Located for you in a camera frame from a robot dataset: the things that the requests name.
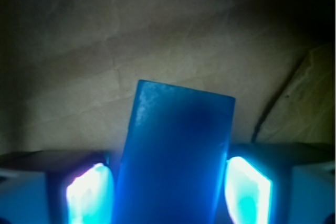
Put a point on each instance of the blue wooden block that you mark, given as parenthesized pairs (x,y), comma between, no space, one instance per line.
(172,166)

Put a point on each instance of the brown paper bag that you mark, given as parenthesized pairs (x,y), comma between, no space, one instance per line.
(69,68)

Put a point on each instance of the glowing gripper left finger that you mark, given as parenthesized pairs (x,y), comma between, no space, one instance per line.
(56,187)

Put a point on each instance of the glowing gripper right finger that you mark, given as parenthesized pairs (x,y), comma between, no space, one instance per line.
(280,183)

